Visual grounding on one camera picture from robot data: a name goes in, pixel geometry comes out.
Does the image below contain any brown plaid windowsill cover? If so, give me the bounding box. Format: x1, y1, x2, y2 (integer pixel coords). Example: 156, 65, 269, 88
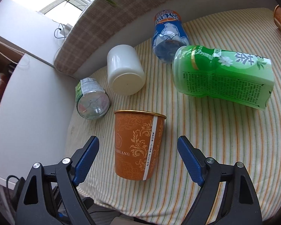
54, 0, 171, 75

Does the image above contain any green tea bottle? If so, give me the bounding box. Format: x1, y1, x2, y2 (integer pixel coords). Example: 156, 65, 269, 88
172, 45, 274, 110

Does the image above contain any blue label water bottle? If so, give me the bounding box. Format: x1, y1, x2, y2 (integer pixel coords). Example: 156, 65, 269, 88
152, 10, 190, 64

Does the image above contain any white plastic cup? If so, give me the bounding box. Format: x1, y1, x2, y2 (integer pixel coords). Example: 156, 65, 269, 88
107, 44, 146, 95

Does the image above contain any orange patterned paper cup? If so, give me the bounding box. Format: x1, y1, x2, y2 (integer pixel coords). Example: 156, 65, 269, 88
115, 110, 166, 181

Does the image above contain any striped yellow table cloth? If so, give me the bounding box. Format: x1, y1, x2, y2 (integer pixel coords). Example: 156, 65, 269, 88
65, 8, 281, 224

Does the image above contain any white charger with cable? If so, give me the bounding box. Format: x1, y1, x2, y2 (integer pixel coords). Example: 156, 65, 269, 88
54, 21, 72, 39

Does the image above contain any clear green-label bottle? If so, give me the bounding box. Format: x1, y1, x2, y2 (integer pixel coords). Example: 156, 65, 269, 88
75, 77, 110, 120

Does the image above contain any white wooden shelf cabinet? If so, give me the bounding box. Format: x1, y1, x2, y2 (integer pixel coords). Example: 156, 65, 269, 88
0, 41, 76, 188

